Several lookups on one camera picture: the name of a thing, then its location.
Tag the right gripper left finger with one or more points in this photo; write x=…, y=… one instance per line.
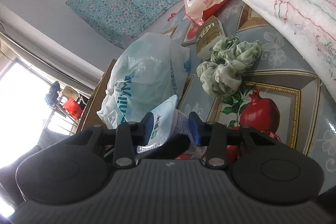
x=128, y=136

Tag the white plastic bag blue print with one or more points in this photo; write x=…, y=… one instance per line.
x=150, y=70

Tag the gold tissue box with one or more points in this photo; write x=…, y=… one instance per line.
x=208, y=34

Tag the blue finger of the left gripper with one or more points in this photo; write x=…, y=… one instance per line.
x=170, y=150

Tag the green scrunchie cloth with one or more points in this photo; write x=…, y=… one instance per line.
x=231, y=57

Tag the white yogurt cup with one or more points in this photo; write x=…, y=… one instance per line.
x=168, y=123

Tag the white window curtain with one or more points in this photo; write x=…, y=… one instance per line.
x=59, y=69

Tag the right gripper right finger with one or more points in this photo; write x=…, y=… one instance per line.
x=214, y=136

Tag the brown cardboard box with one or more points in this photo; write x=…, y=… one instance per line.
x=89, y=116

